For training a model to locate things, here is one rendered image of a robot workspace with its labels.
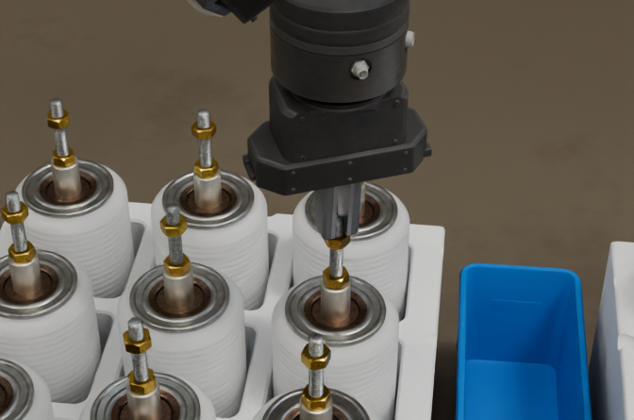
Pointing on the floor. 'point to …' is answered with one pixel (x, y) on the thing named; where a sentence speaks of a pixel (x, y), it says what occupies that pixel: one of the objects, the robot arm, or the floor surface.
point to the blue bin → (521, 344)
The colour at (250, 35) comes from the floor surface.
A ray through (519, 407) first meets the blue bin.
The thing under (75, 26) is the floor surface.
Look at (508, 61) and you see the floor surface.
